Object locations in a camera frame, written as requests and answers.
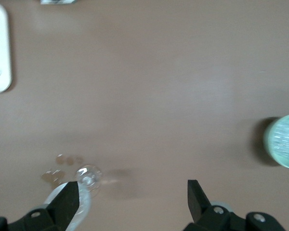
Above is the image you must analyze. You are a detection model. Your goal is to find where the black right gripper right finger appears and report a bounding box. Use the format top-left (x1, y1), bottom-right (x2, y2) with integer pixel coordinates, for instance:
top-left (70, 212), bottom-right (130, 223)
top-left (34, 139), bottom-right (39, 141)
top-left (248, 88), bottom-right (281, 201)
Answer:
top-left (183, 180), bottom-right (288, 231)

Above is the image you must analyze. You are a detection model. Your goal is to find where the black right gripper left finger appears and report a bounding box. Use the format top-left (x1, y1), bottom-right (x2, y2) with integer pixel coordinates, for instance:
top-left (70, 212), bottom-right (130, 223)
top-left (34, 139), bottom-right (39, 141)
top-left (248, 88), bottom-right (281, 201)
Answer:
top-left (0, 180), bottom-right (80, 231)

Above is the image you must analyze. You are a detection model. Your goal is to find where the clear wine glass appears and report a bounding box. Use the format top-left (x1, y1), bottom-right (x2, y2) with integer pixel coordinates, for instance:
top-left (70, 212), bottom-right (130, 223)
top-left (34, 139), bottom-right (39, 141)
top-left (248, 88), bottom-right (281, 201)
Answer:
top-left (43, 165), bottom-right (104, 231)

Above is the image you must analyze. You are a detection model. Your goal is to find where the clear ice cube pile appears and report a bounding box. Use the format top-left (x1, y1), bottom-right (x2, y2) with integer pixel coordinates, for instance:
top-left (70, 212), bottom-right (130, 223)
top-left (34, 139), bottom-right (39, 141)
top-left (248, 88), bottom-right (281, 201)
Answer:
top-left (272, 119), bottom-right (289, 161)

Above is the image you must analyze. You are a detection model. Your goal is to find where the green ceramic bowl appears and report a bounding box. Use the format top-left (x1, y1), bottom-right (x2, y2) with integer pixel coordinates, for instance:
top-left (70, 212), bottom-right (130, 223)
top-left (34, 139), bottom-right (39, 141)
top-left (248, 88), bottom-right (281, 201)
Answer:
top-left (262, 114), bottom-right (289, 170)

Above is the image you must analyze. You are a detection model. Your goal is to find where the brown table mat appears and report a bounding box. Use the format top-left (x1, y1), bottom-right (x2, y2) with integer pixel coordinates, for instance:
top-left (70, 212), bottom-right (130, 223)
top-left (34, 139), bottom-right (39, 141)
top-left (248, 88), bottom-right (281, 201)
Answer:
top-left (0, 0), bottom-right (289, 231)

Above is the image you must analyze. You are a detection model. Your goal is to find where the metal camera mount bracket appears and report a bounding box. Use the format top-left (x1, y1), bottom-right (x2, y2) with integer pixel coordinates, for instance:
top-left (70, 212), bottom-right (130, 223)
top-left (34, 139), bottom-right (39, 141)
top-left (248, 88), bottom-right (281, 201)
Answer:
top-left (40, 0), bottom-right (77, 5)

